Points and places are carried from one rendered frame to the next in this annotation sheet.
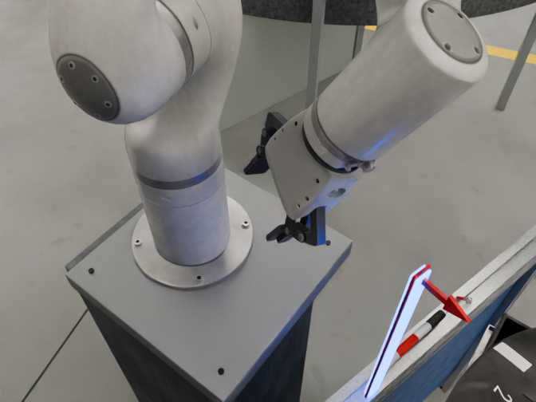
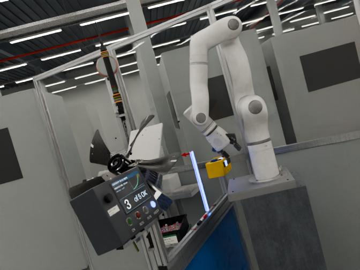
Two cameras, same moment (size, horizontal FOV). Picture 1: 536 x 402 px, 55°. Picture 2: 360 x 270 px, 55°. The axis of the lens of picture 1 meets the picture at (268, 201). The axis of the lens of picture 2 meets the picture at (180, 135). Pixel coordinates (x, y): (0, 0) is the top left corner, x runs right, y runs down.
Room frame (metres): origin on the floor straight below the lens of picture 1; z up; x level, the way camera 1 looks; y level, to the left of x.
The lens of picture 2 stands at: (1.84, -0.96, 1.40)
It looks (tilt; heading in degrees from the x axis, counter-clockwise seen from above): 4 degrees down; 154
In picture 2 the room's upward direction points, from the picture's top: 15 degrees counter-clockwise
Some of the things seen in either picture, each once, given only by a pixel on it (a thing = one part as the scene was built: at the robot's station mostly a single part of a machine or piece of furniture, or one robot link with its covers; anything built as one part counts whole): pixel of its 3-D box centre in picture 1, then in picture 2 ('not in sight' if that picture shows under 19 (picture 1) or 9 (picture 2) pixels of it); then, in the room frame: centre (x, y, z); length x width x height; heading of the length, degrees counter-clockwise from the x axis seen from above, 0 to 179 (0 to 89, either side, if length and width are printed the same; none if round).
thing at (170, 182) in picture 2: not in sight; (165, 184); (-0.51, -0.03, 0.92); 0.17 x 0.16 x 0.11; 128
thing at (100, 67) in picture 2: not in sight; (106, 66); (-0.69, -0.16, 1.88); 0.17 x 0.15 x 0.16; 38
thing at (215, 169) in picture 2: not in sight; (219, 167); (0.10, 0.09, 1.02); 0.16 x 0.10 x 0.11; 128
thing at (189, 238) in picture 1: (186, 200); (263, 160); (0.48, 0.12, 1.06); 0.19 x 0.19 x 0.18
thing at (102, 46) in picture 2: not in sight; (112, 80); (0.00, -0.37, 1.67); 0.04 x 0.04 x 0.46
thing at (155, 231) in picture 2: not in sight; (157, 239); (0.61, -0.56, 0.96); 0.03 x 0.03 x 0.20; 38
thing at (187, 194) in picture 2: not in sight; (175, 193); (-0.43, 0.00, 0.85); 0.36 x 0.24 x 0.03; 38
